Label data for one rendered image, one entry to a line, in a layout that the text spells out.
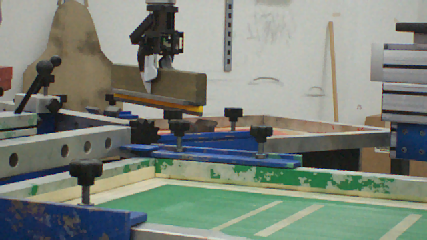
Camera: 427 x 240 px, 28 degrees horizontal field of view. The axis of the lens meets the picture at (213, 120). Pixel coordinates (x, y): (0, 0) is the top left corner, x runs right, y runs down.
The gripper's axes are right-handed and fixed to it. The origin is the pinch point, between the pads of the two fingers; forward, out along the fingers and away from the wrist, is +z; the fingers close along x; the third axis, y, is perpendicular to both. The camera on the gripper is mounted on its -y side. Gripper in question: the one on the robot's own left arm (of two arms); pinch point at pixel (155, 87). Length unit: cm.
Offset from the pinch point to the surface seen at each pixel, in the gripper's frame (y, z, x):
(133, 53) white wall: -200, -7, 110
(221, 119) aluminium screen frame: -25.5, 10.9, 38.9
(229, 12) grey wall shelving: -198, -30, 169
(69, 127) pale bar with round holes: 9.8, 8.0, -28.0
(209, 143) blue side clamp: 30.1, 10.6, -4.7
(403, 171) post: 14, 24, 76
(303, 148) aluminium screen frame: 29.0, 13.2, 23.5
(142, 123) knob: 38.0, 4.9, -26.2
